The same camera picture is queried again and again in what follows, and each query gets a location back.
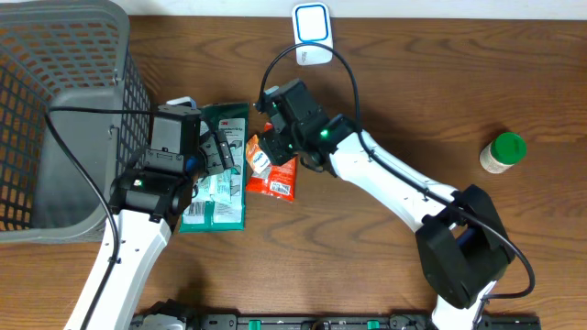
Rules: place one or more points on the white barcode scanner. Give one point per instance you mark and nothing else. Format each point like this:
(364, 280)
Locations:
(311, 24)

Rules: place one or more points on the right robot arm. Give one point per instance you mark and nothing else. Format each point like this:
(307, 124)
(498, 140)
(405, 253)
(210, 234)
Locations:
(459, 234)

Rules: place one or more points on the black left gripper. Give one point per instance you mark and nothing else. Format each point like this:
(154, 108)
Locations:
(220, 151)

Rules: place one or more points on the green 3M package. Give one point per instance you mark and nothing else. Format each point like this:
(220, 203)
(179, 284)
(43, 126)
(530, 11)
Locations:
(232, 119)

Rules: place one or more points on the small orange box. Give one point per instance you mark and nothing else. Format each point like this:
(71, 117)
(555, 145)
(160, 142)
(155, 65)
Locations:
(255, 156)

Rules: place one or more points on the red snack packet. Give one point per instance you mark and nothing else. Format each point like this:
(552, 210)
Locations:
(276, 181)

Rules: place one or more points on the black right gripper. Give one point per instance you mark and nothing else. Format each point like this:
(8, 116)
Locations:
(271, 142)

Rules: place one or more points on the light green wipes pouch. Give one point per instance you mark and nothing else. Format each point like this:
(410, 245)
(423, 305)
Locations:
(216, 188)

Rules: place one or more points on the grey plastic mesh basket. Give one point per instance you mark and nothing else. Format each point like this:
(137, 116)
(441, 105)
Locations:
(73, 112)

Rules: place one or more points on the green lid jar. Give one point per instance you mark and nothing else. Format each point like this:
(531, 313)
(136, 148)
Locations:
(507, 150)

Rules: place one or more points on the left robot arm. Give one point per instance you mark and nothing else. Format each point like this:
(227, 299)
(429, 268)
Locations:
(145, 202)

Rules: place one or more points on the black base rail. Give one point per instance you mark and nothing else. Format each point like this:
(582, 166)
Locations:
(174, 315)

